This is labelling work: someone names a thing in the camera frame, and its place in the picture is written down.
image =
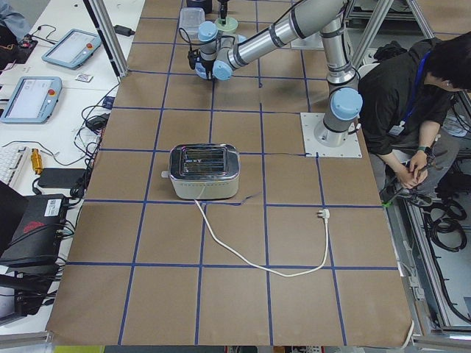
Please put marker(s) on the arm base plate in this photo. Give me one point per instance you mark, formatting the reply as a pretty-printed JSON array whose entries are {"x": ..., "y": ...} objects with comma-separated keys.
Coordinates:
[
  {"x": 313, "y": 42},
  {"x": 319, "y": 141}
]

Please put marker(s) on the black computer with red logo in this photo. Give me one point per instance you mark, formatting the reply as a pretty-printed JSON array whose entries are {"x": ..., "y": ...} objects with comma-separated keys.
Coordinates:
[{"x": 30, "y": 227}]

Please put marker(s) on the upper teach pendant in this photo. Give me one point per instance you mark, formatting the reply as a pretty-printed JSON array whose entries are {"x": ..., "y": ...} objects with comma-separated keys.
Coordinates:
[{"x": 76, "y": 47}]

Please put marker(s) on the lower teach pendant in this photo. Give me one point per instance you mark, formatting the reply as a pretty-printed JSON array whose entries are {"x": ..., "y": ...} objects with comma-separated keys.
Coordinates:
[{"x": 33, "y": 100}]

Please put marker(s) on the white keyboard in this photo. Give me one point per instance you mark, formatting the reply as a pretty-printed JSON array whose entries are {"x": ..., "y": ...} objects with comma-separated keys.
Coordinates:
[{"x": 14, "y": 161}]

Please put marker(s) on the teach pendant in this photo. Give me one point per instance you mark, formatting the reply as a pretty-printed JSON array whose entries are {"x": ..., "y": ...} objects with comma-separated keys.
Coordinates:
[
  {"x": 76, "y": 47},
  {"x": 33, "y": 100}
]

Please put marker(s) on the cream and chrome toaster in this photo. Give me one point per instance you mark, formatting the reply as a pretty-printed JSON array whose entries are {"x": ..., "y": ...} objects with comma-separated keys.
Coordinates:
[{"x": 204, "y": 171}]

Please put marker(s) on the black power adapter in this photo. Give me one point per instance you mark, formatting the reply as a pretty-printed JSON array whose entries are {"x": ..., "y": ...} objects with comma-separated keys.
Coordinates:
[{"x": 60, "y": 177}]

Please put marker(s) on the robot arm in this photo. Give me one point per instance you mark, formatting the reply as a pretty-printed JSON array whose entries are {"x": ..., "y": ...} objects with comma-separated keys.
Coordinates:
[{"x": 216, "y": 54}]

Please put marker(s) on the brown paper table cover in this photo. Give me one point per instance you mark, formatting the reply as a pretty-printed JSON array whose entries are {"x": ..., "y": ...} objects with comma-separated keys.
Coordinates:
[{"x": 301, "y": 255}]

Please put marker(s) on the clear plastic food container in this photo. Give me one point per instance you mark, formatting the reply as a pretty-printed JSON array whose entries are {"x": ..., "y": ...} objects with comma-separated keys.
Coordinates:
[{"x": 190, "y": 19}]

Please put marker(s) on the aluminium frame post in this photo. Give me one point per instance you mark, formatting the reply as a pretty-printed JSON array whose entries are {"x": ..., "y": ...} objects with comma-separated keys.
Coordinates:
[{"x": 103, "y": 25}]

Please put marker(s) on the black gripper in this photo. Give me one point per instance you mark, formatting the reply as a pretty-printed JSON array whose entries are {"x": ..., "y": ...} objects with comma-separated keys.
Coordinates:
[{"x": 208, "y": 68}]

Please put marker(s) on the seated person in black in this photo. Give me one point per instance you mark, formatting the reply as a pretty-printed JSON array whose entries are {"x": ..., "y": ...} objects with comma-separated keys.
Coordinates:
[{"x": 405, "y": 103}]

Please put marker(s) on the green bowl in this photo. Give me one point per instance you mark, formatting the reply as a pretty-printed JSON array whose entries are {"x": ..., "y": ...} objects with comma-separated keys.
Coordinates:
[{"x": 229, "y": 26}]

